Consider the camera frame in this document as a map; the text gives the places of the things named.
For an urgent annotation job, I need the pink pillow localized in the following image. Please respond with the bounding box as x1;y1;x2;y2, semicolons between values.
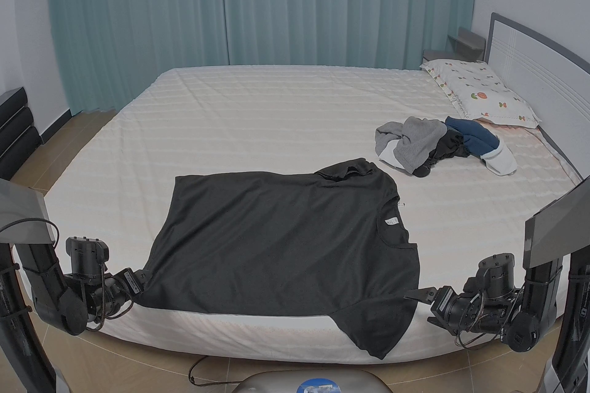
475;119;540;132

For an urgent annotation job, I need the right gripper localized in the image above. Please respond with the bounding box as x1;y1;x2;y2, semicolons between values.
403;286;482;333

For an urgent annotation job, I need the pile of clothes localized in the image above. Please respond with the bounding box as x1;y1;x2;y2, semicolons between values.
374;116;518;178

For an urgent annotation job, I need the black T-shirt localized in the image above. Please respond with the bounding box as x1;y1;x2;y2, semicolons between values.
134;158;421;360

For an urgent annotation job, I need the grey bedside table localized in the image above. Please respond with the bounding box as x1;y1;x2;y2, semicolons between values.
422;26;487;62

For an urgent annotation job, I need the bed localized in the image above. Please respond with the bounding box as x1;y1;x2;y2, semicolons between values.
21;12;590;362

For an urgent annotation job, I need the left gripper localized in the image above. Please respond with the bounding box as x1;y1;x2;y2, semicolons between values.
108;270;153;304

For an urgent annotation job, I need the black cable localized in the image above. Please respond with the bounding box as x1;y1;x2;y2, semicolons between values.
187;354;240;385
454;329;499;350
85;304;135;332
0;218;61;251

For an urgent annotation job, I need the black chest of drawers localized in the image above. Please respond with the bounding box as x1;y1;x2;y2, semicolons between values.
0;87;41;182

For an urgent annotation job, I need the white printed pillow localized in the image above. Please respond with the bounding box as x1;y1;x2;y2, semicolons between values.
420;59;542;130

